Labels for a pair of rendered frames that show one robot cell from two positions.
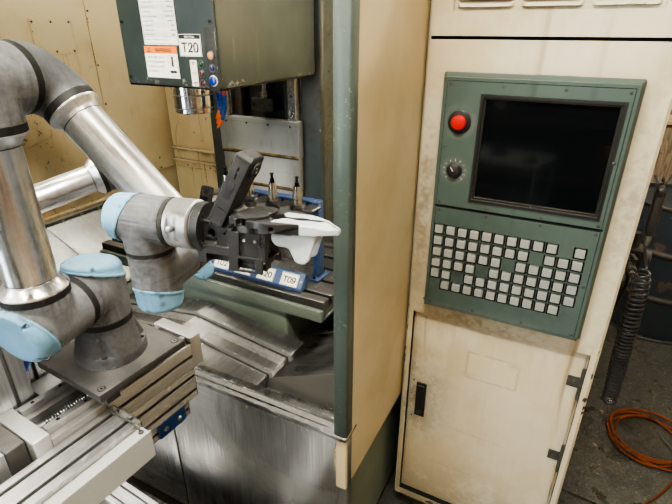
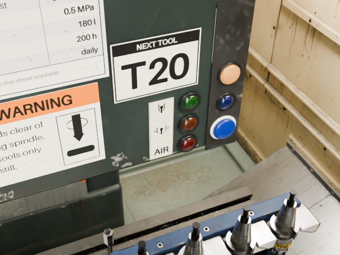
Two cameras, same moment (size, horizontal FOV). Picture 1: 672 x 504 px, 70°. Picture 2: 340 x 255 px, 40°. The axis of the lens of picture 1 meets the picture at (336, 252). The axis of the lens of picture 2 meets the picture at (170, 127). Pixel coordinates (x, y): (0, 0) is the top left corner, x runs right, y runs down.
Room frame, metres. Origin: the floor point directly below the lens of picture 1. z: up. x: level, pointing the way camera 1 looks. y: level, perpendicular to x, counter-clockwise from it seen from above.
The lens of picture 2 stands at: (1.50, 0.81, 2.03)
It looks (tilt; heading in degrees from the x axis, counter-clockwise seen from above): 40 degrees down; 309
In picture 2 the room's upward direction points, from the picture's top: 1 degrees clockwise
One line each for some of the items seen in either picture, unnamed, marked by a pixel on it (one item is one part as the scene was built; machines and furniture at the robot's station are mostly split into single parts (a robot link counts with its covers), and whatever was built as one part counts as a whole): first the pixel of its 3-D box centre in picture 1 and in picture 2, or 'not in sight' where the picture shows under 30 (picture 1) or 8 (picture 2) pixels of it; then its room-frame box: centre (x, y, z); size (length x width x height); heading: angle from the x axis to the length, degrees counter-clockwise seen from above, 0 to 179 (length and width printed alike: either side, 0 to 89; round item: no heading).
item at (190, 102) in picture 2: not in sight; (190, 102); (1.75, 0.46, 1.71); 0.02 x 0.01 x 0.02; 63
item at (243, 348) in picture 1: (189, 335); not in sight; (1.60, 0.59, 0.70); 0.90 x 0.30 x 0.16; 63
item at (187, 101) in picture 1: (193, 96); not in sight; (2.05, 0.59, 1.57); 0.16 x 0.16 x 0.12
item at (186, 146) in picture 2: not in sight; (187, 143); (1.75, 0.46, 1.65); 0.02 x 0.01 x 0.02; 63
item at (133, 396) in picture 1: (120, 380); not in sight; (0.89, 0.51, 1.07); 0.40 x 0.13 x 0.09; 149
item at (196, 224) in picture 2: not in sight; (195, 230); (1.81, 0.34, 1.31); 0.02 x 0.02 x 0.03
